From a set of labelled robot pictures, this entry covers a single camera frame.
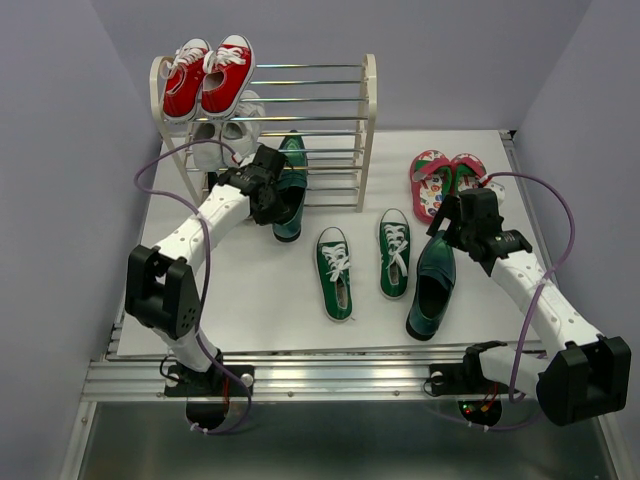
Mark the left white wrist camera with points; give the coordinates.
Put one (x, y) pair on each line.
(239, 161)

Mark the left white leather sneaker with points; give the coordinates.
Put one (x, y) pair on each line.
(207, 157)

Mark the left red canvas sneaker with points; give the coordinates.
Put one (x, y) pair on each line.
(184, 75)

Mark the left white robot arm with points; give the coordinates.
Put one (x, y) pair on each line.
(161, 291)

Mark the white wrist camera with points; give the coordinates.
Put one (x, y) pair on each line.
(239, 161)
(497, 189)

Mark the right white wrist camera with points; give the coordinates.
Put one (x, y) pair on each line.
(497, 189)

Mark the left black canvas sneaker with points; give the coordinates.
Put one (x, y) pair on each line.
(212, 181)

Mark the white leather sneaker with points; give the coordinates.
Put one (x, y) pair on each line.
(207, 157)
(243, 131)

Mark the right white leather sneaker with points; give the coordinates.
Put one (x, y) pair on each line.
(243, 131)

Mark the cream metal shoe shelf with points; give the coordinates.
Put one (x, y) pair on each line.
(333, 108)

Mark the green canvas sneaker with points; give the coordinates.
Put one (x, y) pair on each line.
(333, 265)
(394, 240)

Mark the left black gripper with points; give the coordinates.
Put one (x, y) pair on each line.
(276, 213)

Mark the red canvas sneaker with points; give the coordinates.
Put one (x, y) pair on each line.
(227, 71)
(184, 75)

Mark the dark green loafer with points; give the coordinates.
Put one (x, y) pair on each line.
(292, 186)
(435, 282)

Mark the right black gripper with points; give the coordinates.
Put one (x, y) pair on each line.
(449, 208)

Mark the pink flip flop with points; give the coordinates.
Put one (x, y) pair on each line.
(430, 178)
(467, 170)

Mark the aluminium mounting rail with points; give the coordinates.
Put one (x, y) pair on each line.
(376, 375)

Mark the right red canvas sneaker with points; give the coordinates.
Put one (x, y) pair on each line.
(227, 71)

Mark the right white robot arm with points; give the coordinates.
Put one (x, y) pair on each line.
(584, 373)

